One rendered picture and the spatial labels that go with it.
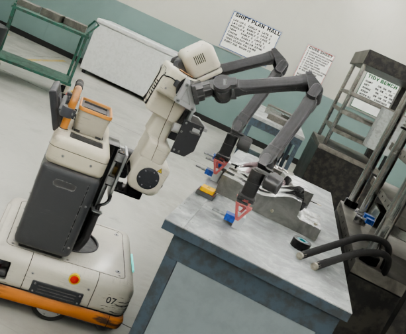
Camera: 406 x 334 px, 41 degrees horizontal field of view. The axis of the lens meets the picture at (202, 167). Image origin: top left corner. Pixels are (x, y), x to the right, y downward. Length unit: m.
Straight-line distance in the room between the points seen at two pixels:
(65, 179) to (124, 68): 6.93
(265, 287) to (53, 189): 0.98
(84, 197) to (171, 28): 7.71
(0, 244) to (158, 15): 7.86
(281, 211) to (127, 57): 6.97
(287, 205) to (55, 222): 1.01
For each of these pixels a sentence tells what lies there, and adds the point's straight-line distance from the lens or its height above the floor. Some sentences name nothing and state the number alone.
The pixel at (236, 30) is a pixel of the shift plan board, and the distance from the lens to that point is 9.71.
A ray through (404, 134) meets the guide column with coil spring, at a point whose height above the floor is 1.37.
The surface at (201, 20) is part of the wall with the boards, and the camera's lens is 9.81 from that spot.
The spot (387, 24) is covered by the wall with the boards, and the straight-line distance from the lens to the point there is 9.87.
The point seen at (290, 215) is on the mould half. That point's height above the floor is 0.86.
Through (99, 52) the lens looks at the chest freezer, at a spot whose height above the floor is 0.42.
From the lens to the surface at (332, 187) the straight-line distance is 7.08.
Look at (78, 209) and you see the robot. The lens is 2.37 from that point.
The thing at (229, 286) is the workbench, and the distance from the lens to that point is 1.92.
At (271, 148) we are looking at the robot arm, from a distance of 2.10.
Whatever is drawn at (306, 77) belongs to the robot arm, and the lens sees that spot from 2.32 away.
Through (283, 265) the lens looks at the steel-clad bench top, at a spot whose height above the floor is 0.80.
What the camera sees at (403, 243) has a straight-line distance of 3.08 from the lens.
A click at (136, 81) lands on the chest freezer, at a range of 9.13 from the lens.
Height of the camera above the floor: 1.42
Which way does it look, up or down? 13 degrees down
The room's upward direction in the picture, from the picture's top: 25 degrees clockwise
